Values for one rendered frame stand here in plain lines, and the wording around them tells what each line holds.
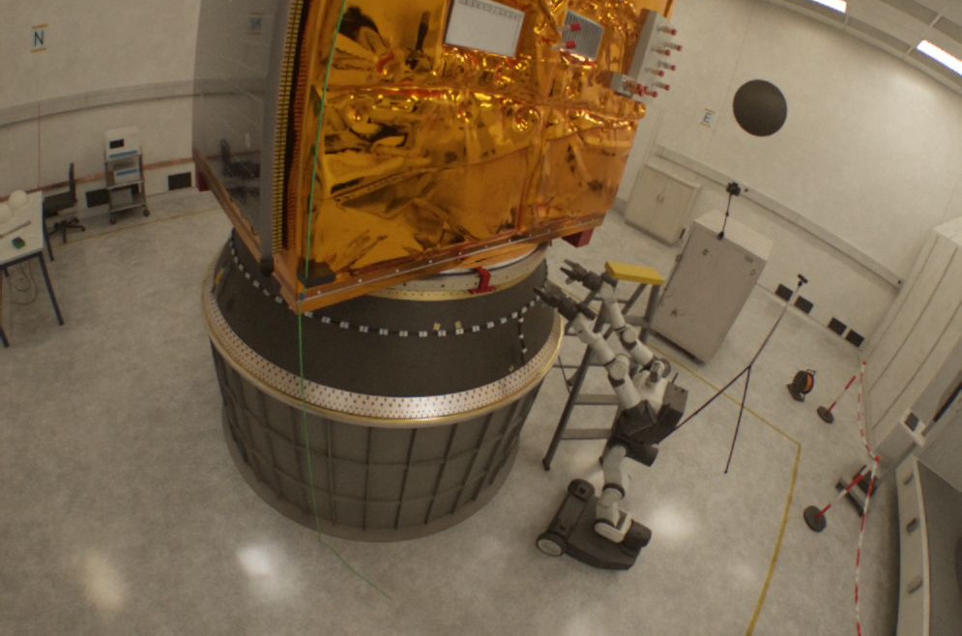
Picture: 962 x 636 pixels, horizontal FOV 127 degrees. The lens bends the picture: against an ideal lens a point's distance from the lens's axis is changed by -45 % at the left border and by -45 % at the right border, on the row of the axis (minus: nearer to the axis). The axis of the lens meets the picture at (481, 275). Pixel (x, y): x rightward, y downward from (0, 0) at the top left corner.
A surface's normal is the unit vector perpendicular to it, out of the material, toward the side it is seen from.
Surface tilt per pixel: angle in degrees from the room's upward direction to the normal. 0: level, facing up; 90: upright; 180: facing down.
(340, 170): 70
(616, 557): 0
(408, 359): 62
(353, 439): 90
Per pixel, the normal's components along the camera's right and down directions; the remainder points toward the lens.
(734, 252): -0.66, 0.24
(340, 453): 0.01, 0.51
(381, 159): 0.65, 0.18
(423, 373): 0.38, 0.08
